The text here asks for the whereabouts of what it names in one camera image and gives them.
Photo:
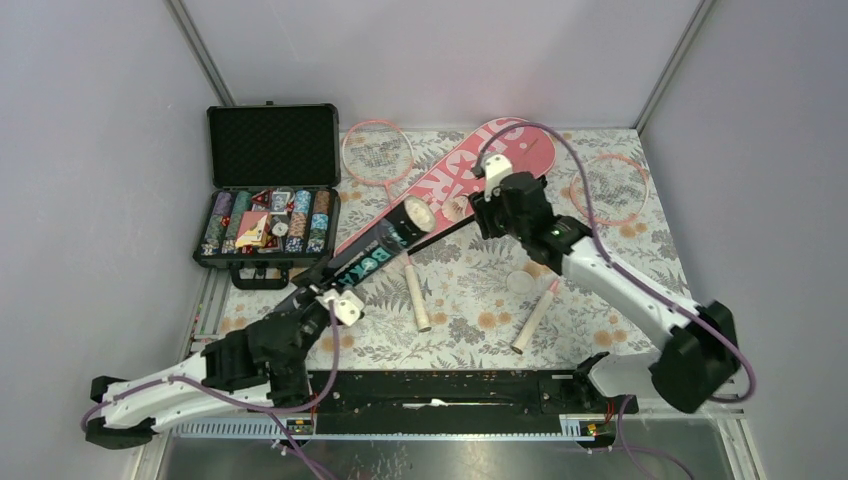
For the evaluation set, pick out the floral patterned table mat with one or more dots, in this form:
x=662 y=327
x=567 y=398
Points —
x=475 y=318

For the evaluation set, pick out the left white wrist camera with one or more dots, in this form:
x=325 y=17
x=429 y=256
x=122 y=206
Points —
x=347 y=307

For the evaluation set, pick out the left pink badminton racket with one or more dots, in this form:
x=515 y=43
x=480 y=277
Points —
x=378 y=153

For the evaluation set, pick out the black shuttlecock tube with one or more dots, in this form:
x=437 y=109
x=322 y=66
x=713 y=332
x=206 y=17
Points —
x=386 y=238

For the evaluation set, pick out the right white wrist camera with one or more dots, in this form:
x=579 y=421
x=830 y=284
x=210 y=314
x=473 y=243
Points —
x=495 y=168

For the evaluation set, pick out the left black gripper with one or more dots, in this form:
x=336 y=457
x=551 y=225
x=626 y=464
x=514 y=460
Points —
x=312 y=278

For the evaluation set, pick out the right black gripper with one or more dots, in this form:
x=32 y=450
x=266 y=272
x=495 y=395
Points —
x=483 y=210

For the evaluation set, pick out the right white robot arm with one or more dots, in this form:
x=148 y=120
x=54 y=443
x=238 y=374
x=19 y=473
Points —
x=695 y=346

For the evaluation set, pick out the playing card box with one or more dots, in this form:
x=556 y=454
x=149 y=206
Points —
x=253 y=230

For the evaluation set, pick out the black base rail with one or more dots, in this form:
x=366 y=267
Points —
x=435 y=402

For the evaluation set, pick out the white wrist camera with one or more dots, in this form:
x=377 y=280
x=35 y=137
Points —
x=495 y=168
x=347 y=307

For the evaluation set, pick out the pink badminton racket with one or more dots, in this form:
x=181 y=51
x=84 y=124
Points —
x=378 y=153
x=620 y=190

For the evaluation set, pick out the right pink badminton racket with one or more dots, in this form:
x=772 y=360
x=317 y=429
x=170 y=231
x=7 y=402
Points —
x=620 y=190

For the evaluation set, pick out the shuttlecock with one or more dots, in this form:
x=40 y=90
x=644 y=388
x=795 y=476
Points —
x=419 y=213
x=455 y=209

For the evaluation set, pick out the pink racket cover bag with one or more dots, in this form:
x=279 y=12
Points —
x=451 y=174

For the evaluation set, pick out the black poker chip case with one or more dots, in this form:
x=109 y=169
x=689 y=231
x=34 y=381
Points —
x=284 y=159

